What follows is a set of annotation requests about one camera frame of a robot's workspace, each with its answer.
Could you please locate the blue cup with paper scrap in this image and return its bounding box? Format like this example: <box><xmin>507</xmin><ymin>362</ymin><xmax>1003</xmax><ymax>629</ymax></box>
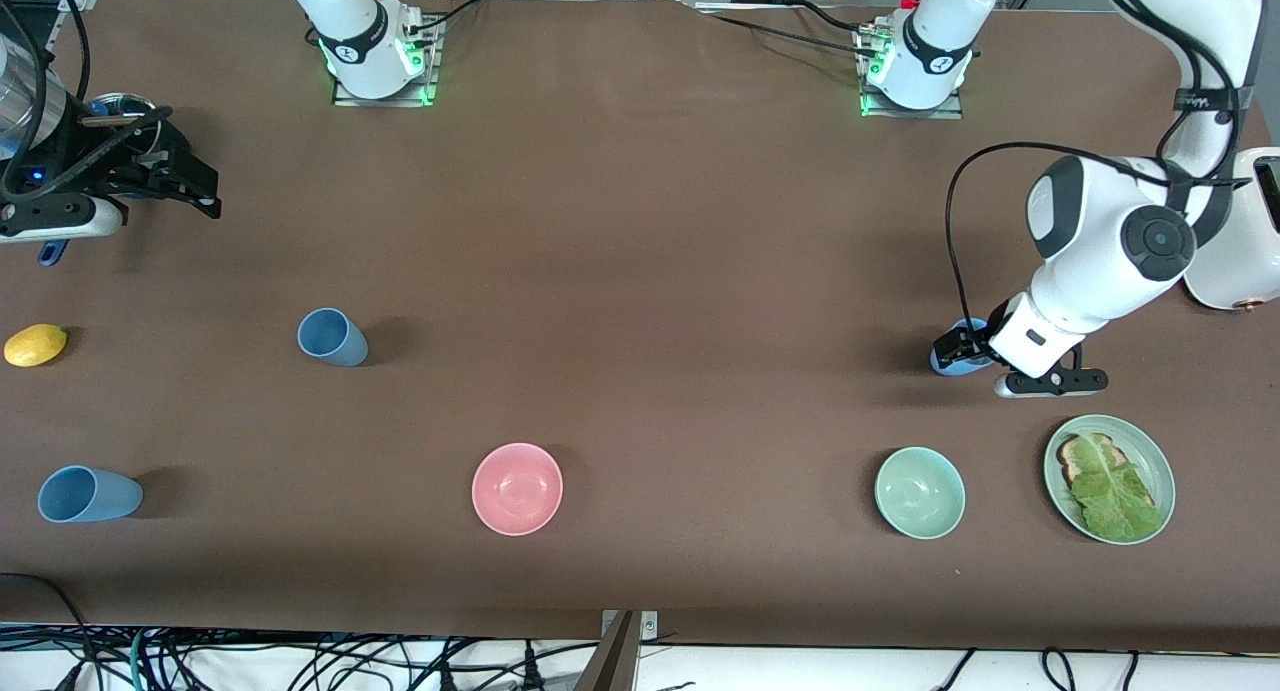
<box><xmin>930</xmin><ymin>317</ymin><xmax>998</xmax><ymax>377</ymax></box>

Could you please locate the blue plastic cup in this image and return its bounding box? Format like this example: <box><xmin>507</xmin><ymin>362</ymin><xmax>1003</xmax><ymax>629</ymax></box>
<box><xmin>37</xmin><ymin>465</ymin><xmax>144</xmax><ymax>524</ymax></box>
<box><xmin>297</xmin><ymin>308</ymin><xmax>370</xmax><ymax>368</ymax></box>

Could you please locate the blue saucepan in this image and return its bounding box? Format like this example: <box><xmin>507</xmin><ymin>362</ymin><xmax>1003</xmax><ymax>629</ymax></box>
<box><xmin>38</xmin><ymin>93</ymin><xmax>161</xmax><ymax>268</ymax></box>

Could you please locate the pale green bowl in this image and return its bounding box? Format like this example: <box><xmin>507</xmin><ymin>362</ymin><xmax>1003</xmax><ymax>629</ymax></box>
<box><xmin>874</xmin><ymin>446</ymin><xmax>967</xmax><ymax>541</ymax></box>

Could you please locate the toast slice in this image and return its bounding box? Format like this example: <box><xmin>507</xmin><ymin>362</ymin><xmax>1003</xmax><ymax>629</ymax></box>
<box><xmin>1058</xmin><ymin>433</ymin><xmax>1131</xmax><ymax>487</ymax></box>

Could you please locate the pale green plate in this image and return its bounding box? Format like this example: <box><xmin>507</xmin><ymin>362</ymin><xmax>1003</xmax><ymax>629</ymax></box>
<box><xmin>1043</xmin><ymin>414</ymin><xmax>1177</xmax><ymax>546</ymax></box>

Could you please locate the yellow lemon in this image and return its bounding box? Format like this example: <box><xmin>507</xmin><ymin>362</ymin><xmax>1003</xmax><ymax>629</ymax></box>
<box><xmin>3</xmin><ymin>323</ymin><xmax>69</xmax><ymax>368</ymax></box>

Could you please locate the green lettuce leaf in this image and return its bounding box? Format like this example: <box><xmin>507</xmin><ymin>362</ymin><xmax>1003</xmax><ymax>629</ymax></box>
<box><xmin>1070</xmin><ymin>436</ymin><xmax>1168</xmax><ymax>542</ymax></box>

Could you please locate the white toaster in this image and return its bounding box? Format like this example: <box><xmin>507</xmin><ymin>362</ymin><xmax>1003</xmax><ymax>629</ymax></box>
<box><xmin>1183</xmin><ymin>148</ymin><xmax>1280</xmax><ymax>312</ymax></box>

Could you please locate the brown table mat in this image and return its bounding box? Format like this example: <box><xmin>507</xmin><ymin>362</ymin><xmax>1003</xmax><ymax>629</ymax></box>
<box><xmin>0</xmin><ymin>0</ymin><xmax>1280</xmax><ymax>654</ymax></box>

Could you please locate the pink bowl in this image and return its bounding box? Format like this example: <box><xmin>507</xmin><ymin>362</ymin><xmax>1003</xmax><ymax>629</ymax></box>
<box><xmin>471</xmin><ymin>442</ymin><xmax>564</xmax><ymax>537</ymax></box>

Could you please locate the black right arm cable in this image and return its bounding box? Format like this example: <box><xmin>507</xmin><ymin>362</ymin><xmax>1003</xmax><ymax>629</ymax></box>
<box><xmin>0</xmin><ymin>0</ymin><xmax>93</xmax><ymax>182</ymax></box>

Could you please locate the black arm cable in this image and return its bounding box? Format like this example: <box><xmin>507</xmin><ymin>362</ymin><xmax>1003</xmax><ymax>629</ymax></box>
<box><xmin>945</xmin><ymin>0</ymin><xmax>1251</xmax><ymax>322</ymax></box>
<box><xmin>0</xmin><ymin>0</ymin><xmax>93</xmax><ymax>182</ymax></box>

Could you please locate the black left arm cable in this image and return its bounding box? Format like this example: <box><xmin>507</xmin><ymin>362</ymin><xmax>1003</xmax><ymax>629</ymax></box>
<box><xmin>945</xmin><ymin>0</ymin><xmax>1251</xmax><ymax>322</ymax></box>

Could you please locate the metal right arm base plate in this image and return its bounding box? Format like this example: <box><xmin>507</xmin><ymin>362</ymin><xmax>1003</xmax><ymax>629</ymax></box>
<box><xmin>333</xmin><ymin>16</ymin><xmax>441</xmax><ymax>108</ymax></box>

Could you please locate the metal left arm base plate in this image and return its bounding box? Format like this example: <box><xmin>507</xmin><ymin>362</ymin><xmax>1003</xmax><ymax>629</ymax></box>
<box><xmin>858</xmin><ymin>26</ymin><xmax>966</xmax><ymax>120</ymax></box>

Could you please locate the black base cable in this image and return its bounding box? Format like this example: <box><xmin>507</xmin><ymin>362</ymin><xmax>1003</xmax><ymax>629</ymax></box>
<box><xmin>405</xmin><ymin>0</ymin><xmax>493</xmax><ymax>34</ymax></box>
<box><xmin>700</xmin><ymin>9</ymin><xmax>881</xmax><ymax>60</ymax></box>

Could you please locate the dark camera post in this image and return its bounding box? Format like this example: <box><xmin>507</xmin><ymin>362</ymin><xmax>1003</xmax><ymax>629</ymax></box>
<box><xmin>573</xmin><ymin>611</ymin><xmax>641</xmax><ymax>691</ymax></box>

